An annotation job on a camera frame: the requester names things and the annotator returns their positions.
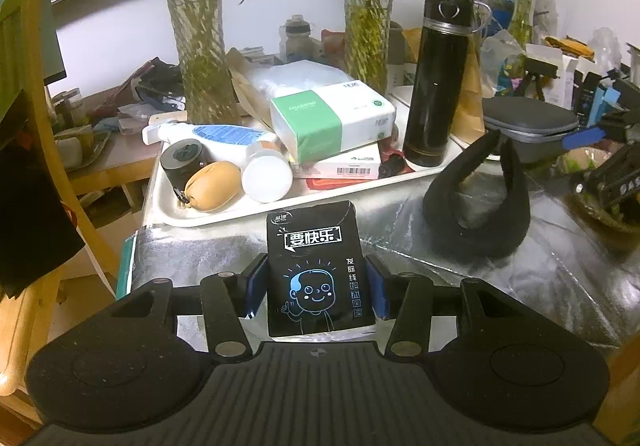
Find black cartoon snack packet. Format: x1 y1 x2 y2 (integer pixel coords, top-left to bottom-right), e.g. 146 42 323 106
267 201 375 340

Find black neck pillow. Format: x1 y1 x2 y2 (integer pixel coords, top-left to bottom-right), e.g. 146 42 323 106
422 131 530 258

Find woven basket tray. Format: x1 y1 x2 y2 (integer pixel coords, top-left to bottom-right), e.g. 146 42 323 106
562 145 639 240

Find grey zip hard case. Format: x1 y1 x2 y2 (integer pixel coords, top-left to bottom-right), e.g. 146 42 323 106
482 96 579 164

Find tan egg-shaped pouch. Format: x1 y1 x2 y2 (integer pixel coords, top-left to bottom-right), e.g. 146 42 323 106
184 161 241 212

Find white plastic tray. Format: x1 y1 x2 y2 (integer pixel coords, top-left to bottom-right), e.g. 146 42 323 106
141 121 462 228

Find white round jar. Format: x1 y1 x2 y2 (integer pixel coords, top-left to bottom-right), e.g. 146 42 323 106
241 146 293 203

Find red white flat box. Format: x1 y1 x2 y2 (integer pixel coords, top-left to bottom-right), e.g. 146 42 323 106
290 143 382 180

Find black thermos bottle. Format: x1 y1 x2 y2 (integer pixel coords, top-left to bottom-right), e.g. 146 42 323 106
402 0 491 167

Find green white tissue box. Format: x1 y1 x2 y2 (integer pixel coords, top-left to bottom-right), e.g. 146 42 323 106
270 80 396 164

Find wooden chair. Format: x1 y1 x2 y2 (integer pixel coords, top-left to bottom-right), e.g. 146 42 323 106
0 0 122 407

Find glass vase with bamboo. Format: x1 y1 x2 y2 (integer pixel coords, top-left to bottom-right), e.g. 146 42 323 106
167 0 241 124

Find green paper bag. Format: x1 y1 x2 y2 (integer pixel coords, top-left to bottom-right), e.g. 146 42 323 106
1 0 66 115

